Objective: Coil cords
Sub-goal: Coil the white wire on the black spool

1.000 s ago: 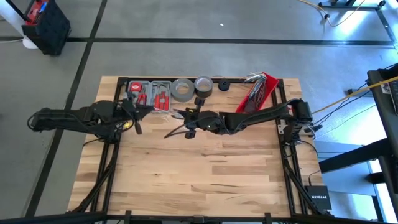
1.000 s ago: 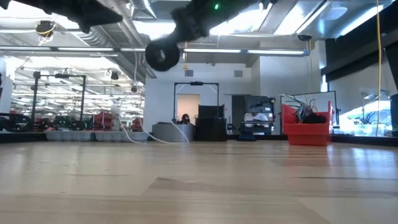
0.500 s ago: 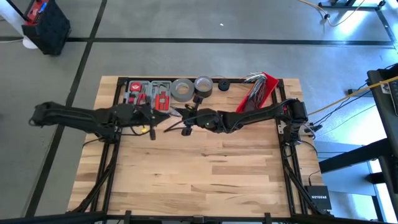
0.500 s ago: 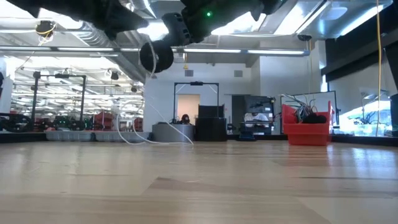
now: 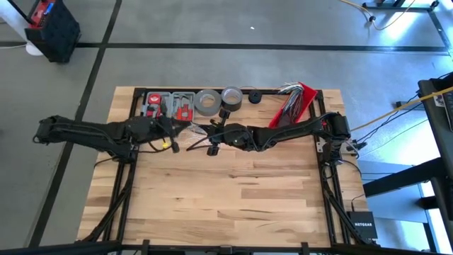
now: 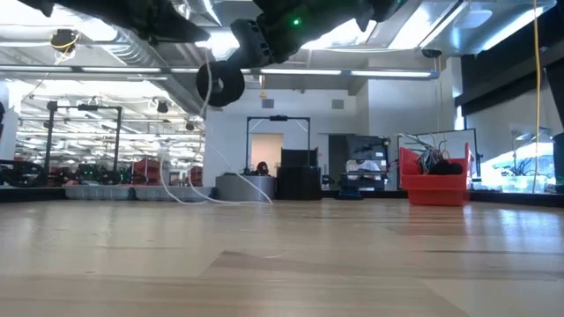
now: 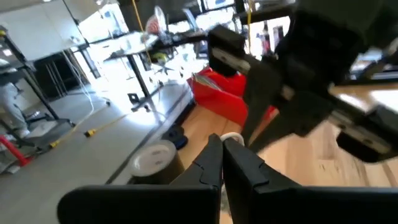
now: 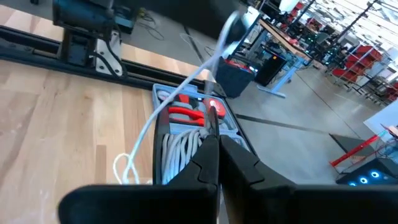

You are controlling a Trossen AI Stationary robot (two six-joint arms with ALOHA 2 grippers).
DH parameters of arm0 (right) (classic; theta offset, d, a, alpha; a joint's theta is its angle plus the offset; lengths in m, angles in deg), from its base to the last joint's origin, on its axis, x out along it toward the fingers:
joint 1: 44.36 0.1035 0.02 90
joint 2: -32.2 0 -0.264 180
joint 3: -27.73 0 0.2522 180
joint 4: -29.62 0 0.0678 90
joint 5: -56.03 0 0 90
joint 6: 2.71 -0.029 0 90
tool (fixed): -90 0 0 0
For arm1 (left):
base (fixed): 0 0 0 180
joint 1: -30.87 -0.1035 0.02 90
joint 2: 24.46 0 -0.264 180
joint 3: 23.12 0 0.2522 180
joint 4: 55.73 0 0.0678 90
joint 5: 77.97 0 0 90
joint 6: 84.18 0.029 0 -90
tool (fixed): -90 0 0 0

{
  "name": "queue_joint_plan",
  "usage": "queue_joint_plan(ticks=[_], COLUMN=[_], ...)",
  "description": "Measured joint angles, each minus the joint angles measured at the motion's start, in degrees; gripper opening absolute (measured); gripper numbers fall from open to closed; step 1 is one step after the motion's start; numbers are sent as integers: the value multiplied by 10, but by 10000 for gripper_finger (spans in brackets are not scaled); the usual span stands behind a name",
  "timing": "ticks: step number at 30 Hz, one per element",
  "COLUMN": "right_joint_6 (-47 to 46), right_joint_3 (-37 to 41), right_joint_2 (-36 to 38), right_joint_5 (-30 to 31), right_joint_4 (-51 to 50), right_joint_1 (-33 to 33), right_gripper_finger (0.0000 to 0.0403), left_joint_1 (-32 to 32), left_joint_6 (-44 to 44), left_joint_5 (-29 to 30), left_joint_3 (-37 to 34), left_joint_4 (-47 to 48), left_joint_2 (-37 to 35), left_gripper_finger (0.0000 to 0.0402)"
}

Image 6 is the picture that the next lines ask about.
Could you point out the grey wall vent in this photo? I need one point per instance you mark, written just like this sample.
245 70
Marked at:
267 103
337 104

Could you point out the black background robot arm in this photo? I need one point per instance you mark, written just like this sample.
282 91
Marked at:
20 172

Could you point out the dark workstation desk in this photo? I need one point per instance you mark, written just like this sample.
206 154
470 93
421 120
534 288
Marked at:
363 179

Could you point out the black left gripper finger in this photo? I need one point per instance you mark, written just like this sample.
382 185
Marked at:
176 31

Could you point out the red plastic bin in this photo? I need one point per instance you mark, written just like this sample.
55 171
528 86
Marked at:
434 191

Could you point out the beige door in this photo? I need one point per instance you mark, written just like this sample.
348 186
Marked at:
266 147

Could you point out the grey round container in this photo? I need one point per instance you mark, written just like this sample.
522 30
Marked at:
247 189

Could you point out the black ceiling spotlight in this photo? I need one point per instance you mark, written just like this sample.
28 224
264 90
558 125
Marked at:
162 107
190 126

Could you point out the black background machine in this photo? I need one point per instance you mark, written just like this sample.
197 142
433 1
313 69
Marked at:
101 174

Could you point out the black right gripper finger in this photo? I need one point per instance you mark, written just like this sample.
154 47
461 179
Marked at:
253 44

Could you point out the long ceiling light bar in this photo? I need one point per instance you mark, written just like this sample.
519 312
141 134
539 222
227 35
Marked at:
388 73

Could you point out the red storage rack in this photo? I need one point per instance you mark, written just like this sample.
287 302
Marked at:
195 174
147 169

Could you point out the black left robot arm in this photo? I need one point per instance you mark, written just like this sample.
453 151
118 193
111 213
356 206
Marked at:
42 6

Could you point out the black gantry frame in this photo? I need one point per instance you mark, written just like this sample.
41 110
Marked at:
278 118

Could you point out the dark blue clamp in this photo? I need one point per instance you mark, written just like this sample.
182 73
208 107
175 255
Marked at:
351 193

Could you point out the black box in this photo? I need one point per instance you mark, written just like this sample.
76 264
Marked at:
299 182

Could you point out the black pole frame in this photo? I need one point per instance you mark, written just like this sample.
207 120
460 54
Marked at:
49 141

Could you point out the black ceiling camera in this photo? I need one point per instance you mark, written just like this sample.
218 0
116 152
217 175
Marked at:
431 53

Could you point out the silver desk lamp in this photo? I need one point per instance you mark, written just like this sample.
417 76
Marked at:
516 134

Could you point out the person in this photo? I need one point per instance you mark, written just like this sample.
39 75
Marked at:
263 168
362 166

